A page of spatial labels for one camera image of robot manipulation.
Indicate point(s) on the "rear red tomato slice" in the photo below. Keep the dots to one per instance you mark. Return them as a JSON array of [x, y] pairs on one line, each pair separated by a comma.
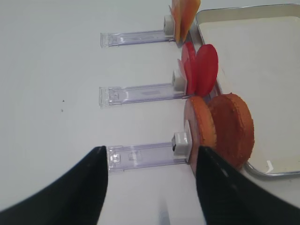
[[187, 69]]

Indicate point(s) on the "clear holder rail for cheese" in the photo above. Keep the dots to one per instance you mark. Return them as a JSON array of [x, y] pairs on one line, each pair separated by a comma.
[[144, 37]]

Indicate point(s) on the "clear holder rail for tomato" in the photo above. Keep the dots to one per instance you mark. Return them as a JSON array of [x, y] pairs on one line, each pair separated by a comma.
[[176, 89]]

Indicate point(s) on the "metal baking tray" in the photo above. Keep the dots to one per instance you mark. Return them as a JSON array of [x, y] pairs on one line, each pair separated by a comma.
[[259, 59]]

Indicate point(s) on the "clear holder rail for bread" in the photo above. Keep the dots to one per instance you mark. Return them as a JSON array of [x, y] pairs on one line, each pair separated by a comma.
[[176, 151]]

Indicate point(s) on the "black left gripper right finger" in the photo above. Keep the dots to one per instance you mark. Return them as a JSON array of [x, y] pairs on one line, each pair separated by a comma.
[[229, 198]]

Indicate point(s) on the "orange cheese slice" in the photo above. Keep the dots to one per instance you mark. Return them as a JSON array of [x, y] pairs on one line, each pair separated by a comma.
[[183, 13]]

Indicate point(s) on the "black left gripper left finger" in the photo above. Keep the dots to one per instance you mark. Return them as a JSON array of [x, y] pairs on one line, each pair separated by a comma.
[[76, 198]]

